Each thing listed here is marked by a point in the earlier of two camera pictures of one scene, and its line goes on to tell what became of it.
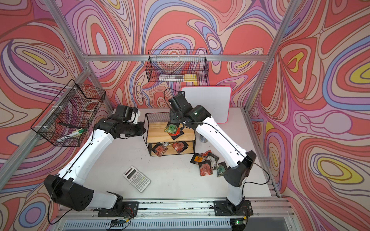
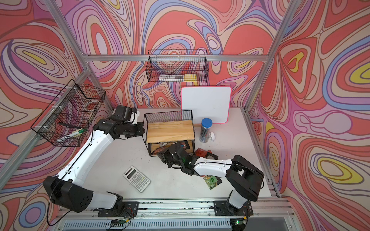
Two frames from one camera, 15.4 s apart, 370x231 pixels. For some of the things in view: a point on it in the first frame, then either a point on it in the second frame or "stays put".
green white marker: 75,134 stays put
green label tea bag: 170,128 -> 212,181
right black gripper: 173,116 -> 163,156
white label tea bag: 213,159 stays put
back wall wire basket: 177,66 stays put
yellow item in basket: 190,77 stays put
